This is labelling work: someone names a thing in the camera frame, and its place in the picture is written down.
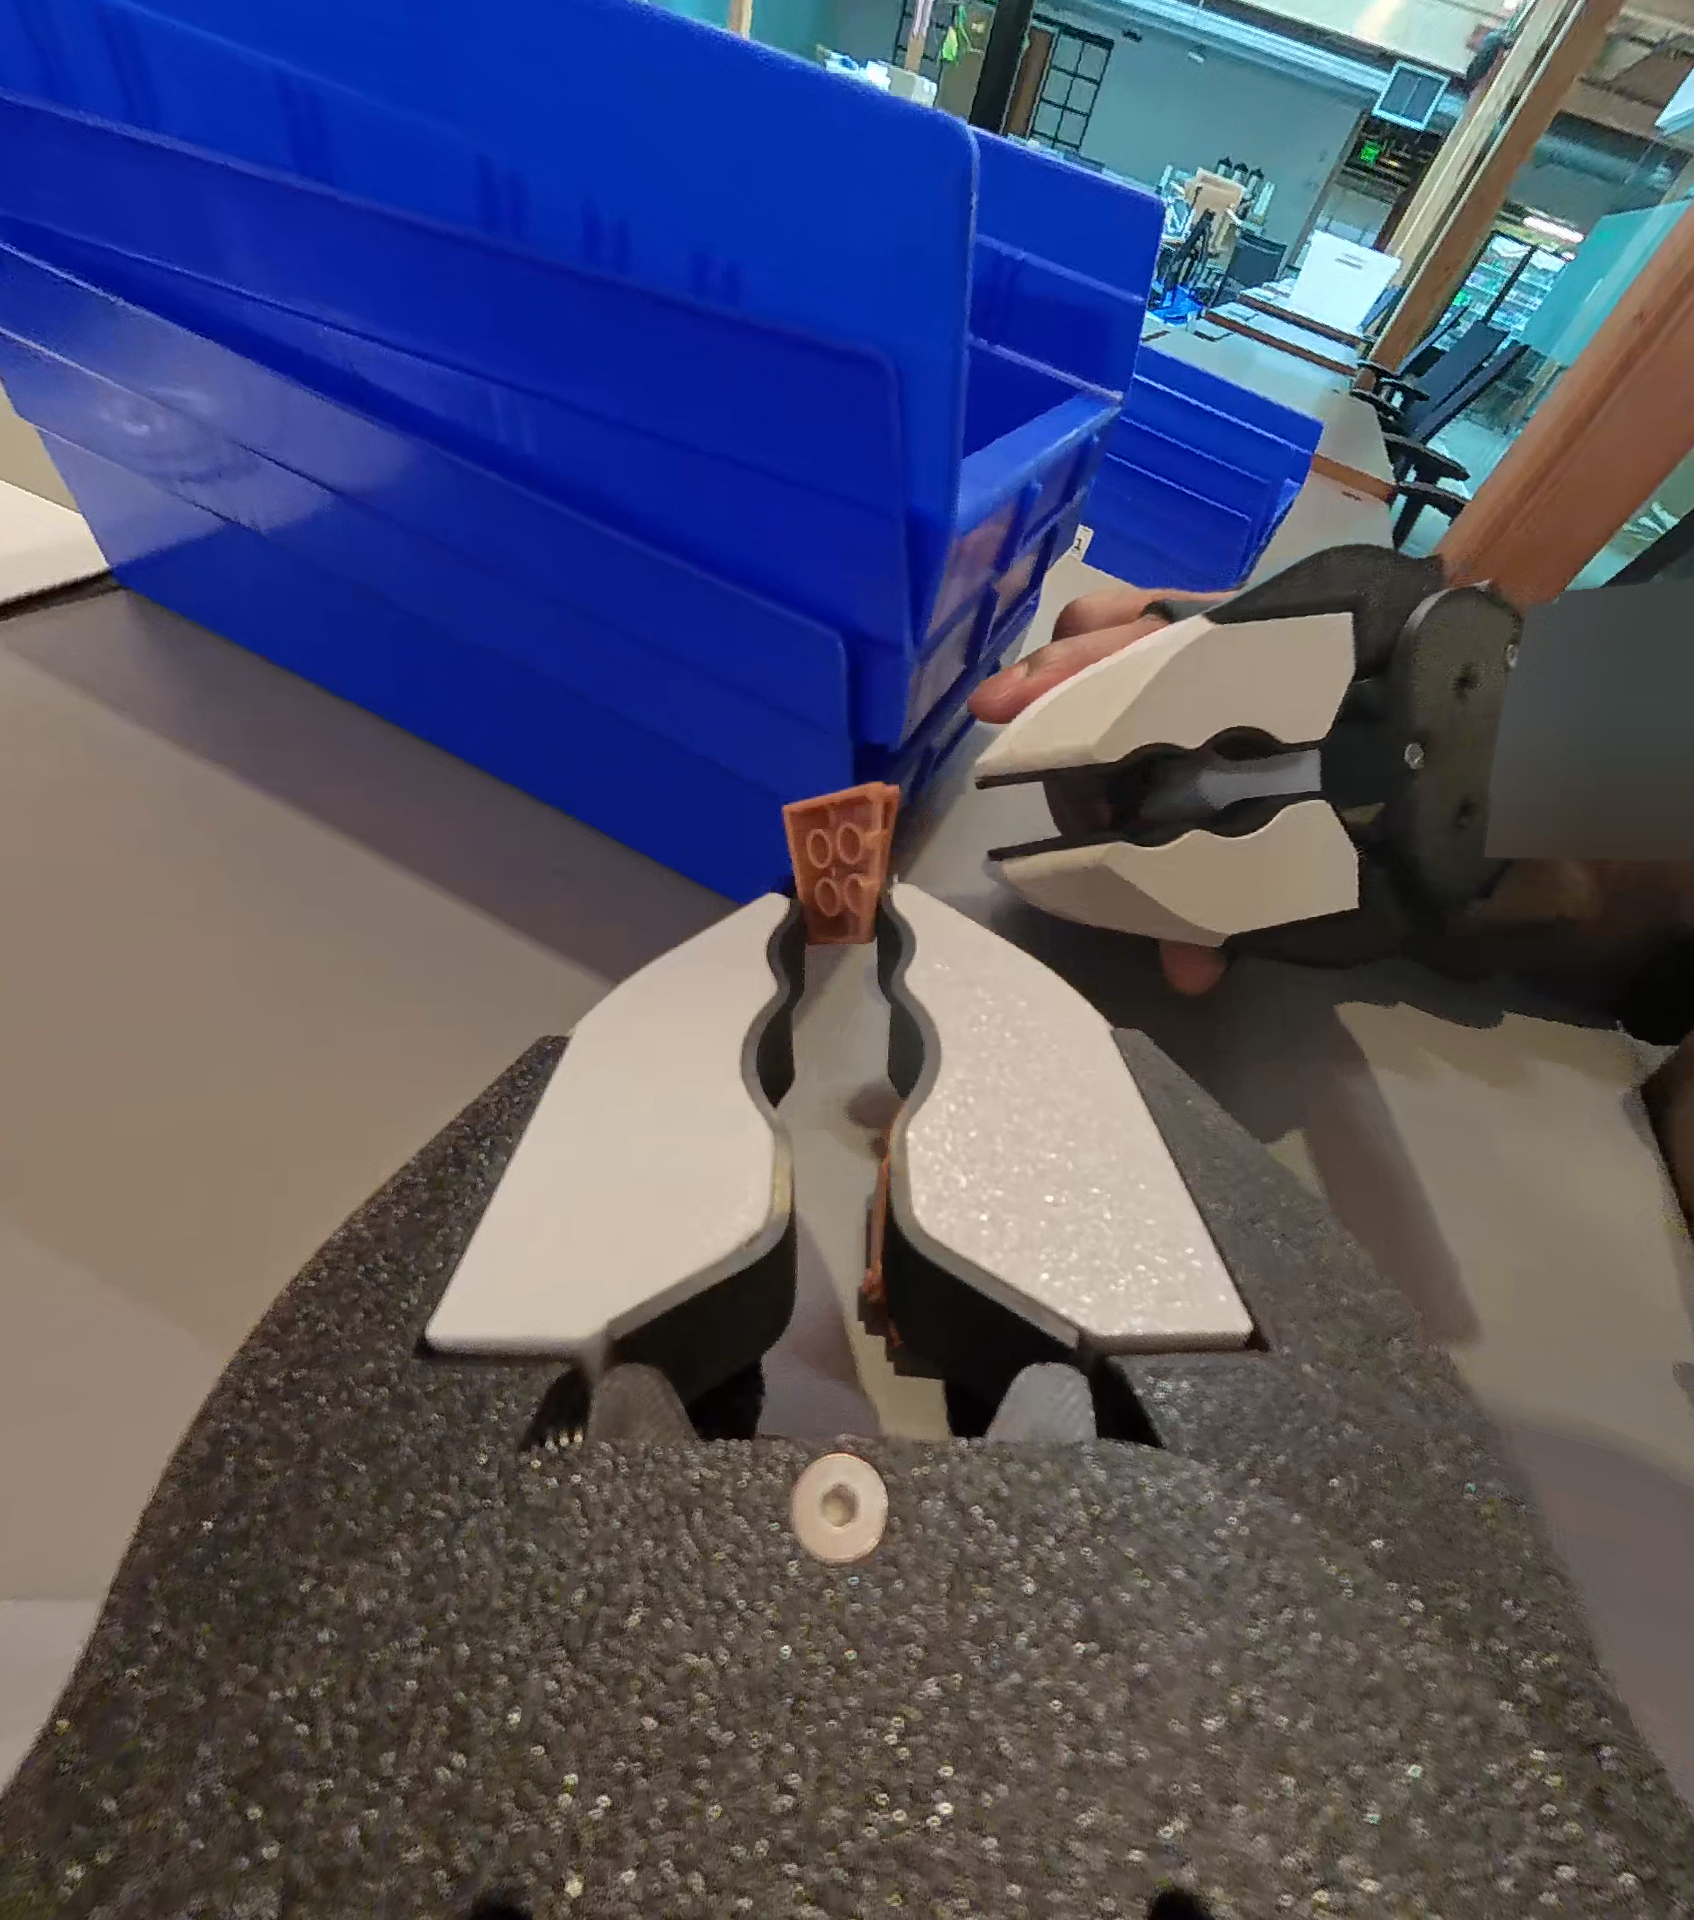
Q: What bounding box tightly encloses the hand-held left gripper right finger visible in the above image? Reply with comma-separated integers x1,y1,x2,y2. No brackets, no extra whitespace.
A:
878,884,1257,1357

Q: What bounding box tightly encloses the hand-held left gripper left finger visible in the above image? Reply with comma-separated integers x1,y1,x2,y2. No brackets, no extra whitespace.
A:
422,896,797,1357

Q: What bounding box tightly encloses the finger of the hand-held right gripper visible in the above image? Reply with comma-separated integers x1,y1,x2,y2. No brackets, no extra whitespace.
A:
974,612,1357,789
988,801,1362,947

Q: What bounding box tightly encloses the brown toy brick piece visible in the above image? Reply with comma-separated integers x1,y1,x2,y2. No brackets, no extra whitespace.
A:
782,783,900,947

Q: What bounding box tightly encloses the person's right forearm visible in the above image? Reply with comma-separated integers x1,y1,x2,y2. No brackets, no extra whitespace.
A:
1462,846,1694,1045

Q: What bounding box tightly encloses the person's right hand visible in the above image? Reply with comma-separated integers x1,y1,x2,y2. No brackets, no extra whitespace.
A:
969,589,1231,994

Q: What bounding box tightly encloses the black office chair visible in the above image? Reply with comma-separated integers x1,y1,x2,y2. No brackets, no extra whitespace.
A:
1349,335,1538,545

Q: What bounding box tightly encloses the wooden support post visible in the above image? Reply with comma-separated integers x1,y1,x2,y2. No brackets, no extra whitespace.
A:
1371,0,1628,370
1433,46,1694,608

